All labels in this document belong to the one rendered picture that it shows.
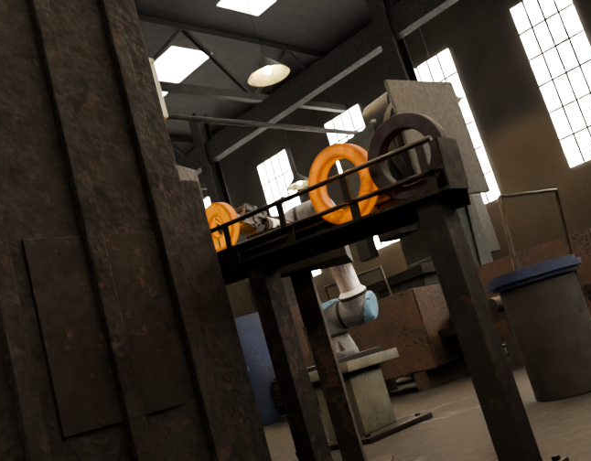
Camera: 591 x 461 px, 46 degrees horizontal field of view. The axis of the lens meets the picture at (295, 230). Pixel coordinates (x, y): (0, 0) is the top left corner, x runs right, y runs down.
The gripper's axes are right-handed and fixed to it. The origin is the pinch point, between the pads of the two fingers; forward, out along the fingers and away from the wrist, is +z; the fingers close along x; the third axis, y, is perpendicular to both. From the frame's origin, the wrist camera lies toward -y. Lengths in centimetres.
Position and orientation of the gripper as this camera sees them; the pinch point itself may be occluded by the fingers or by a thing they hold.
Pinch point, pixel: (219, 220)
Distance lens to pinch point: 226.5
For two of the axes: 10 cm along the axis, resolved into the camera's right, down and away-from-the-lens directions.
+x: 6.8, -3.2, -6.6
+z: -7.3, -2.0, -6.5
